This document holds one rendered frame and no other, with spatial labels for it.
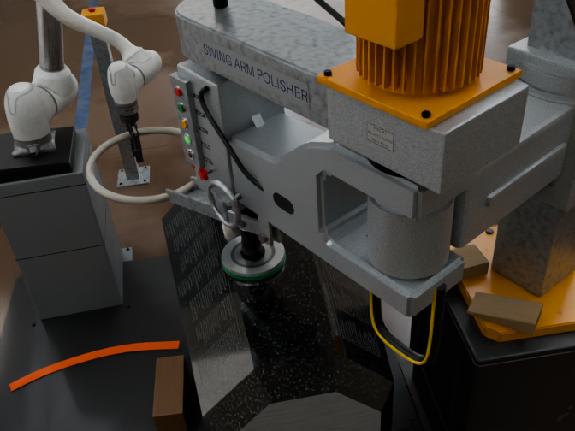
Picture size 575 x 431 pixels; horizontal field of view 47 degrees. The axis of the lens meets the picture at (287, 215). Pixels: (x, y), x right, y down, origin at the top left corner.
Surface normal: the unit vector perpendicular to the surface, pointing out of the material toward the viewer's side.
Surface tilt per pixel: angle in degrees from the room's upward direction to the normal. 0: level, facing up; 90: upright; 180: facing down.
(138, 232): 0
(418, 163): 90
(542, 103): 0
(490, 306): 11
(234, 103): 90
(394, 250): 90
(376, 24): 90
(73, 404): 0
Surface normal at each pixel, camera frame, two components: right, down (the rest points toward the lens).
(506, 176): 0.66, 0.42
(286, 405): 0.17, 0.59
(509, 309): -0.23, -0.83
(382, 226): -0.70, 0.47
